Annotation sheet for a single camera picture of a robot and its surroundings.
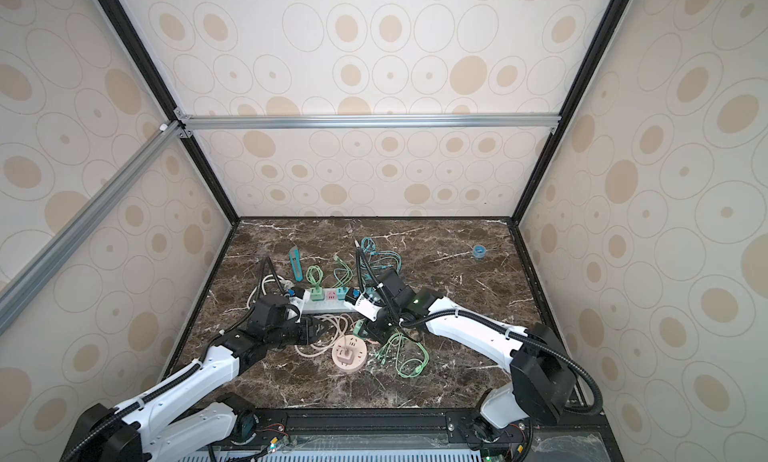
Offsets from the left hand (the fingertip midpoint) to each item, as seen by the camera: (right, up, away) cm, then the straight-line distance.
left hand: (332, 325), depth 81 cm
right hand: (+9, 0, -2) cm, 9 cm away
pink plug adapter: (+4, -8, -2) cm, 9 cm away
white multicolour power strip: (-3, +3, +12) cm, 13 cm away
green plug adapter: (+7, +1, -5) cm, 9 cm away
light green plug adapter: (-7, +7, +9) cm, 13 cm away
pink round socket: (+7, -8, +4) cm, 11 cm away
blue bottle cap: (+49, +20, +28) cm, 59 cm away
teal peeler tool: (-18, +16, +25) cm, 34 cm away
